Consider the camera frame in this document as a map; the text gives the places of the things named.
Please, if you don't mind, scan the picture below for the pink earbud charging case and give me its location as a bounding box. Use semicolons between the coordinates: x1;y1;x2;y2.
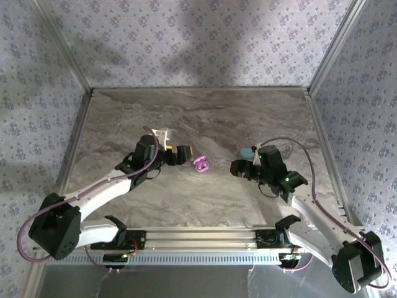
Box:
192;155;210;173

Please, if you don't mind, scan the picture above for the small black controller board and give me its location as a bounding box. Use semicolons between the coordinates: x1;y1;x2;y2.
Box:
278;252;301;268
103;253;130;268

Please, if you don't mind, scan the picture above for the grey metal sheet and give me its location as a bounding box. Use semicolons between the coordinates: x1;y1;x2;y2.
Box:
38;263;376;298

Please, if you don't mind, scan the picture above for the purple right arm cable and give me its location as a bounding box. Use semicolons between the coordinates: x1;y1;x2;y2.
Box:
259;137;392;290

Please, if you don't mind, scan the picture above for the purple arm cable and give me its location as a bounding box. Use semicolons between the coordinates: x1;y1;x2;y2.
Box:
17;125;162;274
259;137;392;290

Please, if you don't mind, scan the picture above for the long aluminium table edge rail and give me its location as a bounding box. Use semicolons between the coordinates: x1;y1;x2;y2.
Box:
49;89;95;199
305;89;364;226

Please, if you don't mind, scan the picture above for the short aluminium table edge rail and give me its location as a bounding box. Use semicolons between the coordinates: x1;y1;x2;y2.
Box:
91;86;311;93

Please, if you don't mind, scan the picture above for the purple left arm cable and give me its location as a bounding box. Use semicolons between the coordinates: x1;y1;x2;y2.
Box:
17;125;162;274

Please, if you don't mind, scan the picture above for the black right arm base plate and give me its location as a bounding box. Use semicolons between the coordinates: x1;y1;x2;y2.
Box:
256;228;298;249

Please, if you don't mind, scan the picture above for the wide aluminium mounting rail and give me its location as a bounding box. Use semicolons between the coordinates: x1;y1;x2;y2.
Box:
32;225;372;253

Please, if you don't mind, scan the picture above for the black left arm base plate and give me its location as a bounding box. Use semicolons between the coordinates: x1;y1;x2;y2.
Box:
89;230;146;250

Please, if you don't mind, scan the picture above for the grey slotted cable duct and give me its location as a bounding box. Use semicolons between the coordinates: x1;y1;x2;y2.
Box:
46;251;336;265

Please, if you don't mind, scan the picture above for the thin red wire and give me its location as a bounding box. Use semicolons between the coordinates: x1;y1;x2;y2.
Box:
125;238;140;254

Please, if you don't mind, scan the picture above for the aluminium frame post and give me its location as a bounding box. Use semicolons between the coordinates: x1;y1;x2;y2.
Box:
308;0;369;94

